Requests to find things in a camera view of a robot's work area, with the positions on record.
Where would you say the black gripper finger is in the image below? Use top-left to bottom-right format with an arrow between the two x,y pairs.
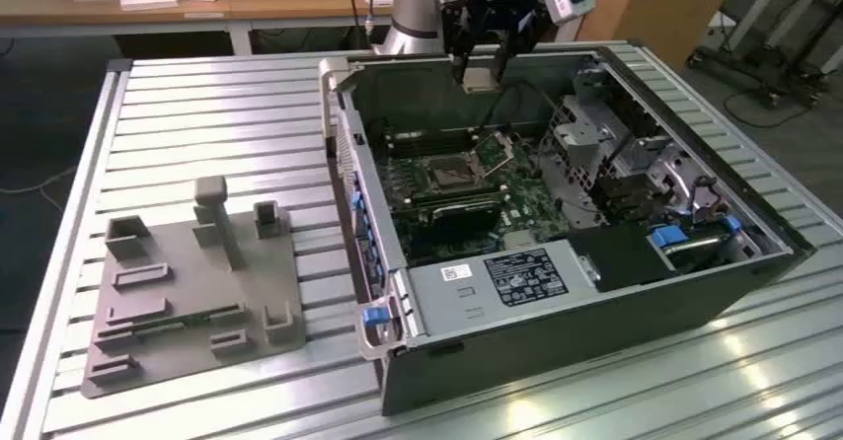
493,13 -> 549,90
438,0 -> 477,85

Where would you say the silver square CPU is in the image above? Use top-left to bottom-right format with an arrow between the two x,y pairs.
460,68 -> 501,95

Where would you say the metal socket cover frame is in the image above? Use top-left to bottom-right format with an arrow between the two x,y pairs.
471,131 -> 523,175

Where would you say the black RAM slot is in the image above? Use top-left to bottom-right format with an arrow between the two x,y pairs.
402,187 -> 503,196
408,197 -> 505,206
410,201 -> 507,211
405,192 -> 504,201
386,135 -> 477,144
388,140 -> 477,149
385,130 -> 477,139
389,145 -> 477,155

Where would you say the brown wooden cabinet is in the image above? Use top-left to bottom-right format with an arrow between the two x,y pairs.
579,0 -> 726,44

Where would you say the green motherboard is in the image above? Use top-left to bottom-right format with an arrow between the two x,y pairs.
378,126 -> 575,266

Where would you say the metal disk bay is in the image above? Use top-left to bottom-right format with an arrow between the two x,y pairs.
617,133 -> 736,224

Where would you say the black wheeled stand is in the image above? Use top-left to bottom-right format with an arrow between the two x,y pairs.
684,0 -> 843,110

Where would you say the blue plastic latch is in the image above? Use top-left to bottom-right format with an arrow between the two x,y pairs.
360,304 -> 392,329
648,223 -> 687,253

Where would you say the grey power supply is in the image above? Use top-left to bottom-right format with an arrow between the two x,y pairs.
398,240 -> 605,347

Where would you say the black grey PC case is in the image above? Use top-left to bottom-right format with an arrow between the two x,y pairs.
318,39 -> 819,417

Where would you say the grey parts rack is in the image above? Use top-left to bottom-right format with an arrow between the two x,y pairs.
78,176 -> 309,400

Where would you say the green RAM stick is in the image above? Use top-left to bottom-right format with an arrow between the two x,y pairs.
135,311 -> 250,328

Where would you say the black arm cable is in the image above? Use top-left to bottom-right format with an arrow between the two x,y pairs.
348,0 -> 388,46

